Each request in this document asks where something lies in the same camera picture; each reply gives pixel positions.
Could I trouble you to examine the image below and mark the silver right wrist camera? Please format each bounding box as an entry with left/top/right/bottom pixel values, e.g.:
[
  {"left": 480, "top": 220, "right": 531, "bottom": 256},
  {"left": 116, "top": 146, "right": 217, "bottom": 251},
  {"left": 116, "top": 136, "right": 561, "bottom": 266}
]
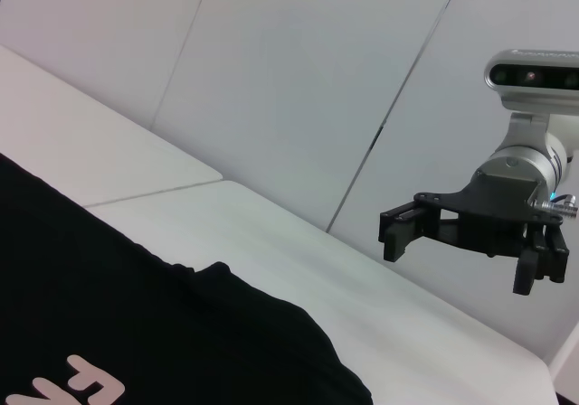
[{"left": 483, "top": 48, "right": 579, "bottom": 118}]

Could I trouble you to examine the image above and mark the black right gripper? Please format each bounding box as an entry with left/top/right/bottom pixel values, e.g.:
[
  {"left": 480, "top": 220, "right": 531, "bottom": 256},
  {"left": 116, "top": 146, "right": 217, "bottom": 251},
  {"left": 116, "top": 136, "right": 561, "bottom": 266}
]
[{"left": 378, "top": 170, "right": 569, "bottom": 296}]

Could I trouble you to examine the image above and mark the right gripper cable with plug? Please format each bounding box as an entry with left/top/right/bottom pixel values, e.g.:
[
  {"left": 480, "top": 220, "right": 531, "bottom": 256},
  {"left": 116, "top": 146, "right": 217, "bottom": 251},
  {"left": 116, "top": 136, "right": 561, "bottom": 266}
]
[{"left": 527, "top": 192, "right": 579, "bottom": 220}]

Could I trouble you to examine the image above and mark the black shirt with FREE print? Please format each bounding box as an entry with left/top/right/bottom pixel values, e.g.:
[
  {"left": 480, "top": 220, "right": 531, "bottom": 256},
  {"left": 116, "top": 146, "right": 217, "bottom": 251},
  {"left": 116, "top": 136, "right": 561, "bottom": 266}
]
[{"left": 0, "top": 153, "right": 375, "bottom": 405}]

